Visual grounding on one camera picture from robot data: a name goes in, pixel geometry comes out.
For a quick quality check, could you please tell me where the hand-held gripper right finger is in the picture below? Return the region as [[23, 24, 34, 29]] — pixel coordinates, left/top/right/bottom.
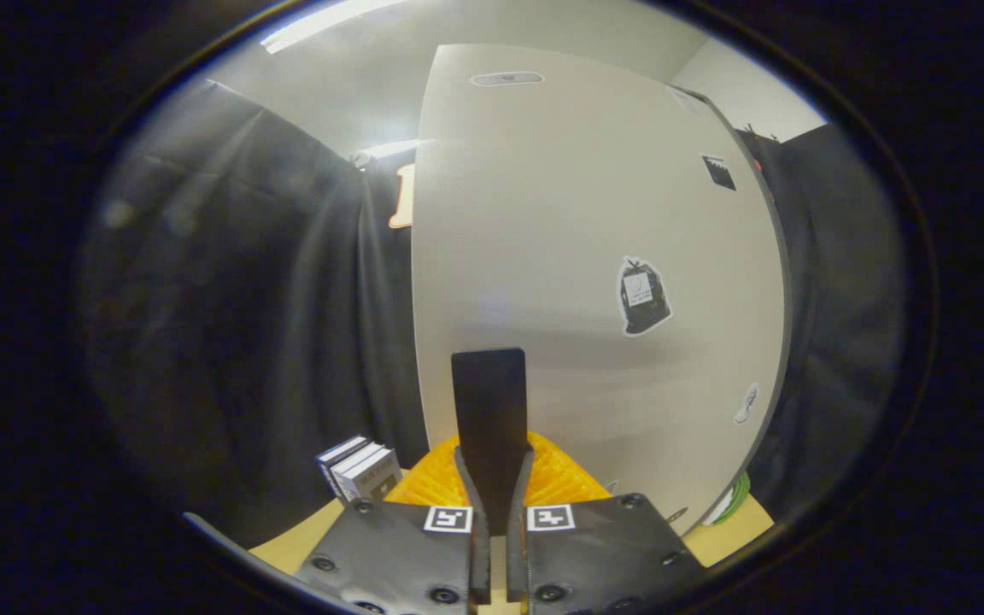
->
[[489, 348, 706, 615]]

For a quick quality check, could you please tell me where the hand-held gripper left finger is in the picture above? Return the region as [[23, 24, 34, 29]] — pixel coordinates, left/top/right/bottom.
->
[[296, 348, 491, 615]]

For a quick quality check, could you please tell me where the white shoe cabinet door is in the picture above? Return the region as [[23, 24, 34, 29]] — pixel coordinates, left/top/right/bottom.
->
[[411, 43, 794, 537]]

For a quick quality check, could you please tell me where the small white dark box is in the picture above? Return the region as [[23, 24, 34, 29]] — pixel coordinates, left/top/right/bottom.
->
[[317, 436, 371, 501], [340, 448, 403, 503], [331, 442, 385, 501]]

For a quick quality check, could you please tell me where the black backdrop cloth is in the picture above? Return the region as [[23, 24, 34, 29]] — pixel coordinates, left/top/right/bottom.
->
[[80, 79, 431, 548], [738, 122, 907, 522]]

